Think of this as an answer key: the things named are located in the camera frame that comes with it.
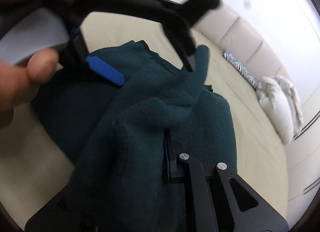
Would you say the white wardrobe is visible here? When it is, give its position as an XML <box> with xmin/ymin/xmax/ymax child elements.
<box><xmin>285</xmin><ymin>89</ymin><xmax>320</xmax><ymax>228</ymax></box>

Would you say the cream padded headboard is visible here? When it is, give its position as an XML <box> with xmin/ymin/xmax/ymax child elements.
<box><xmin>195</xmin><ymin>3</ymin><xmax>290</xmax><ymax>81</ymax></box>

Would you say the person's left hand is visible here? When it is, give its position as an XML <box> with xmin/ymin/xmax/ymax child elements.
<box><xmin>0</xmin><ymin>0</ymin><xmax>61</xmax><ymax>130</ymax></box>

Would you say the zebra print pillow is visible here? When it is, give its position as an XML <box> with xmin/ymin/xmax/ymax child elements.
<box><xmin>223</xmin><ymin>50</ymin><xmax>258</xmax><ymax>90</ymax></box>

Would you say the white crumpled duvet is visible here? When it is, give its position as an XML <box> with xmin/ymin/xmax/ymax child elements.
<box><xmin>256</xmin><ymin>75</ymin><xmax>304</xmax><ymax>145</ymax></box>

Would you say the dark green knitted garment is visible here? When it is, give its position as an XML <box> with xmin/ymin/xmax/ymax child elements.
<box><xmin>31</xmin><ymin>41</ymin><xmax>237</xmax><ymax>231</ymax></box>

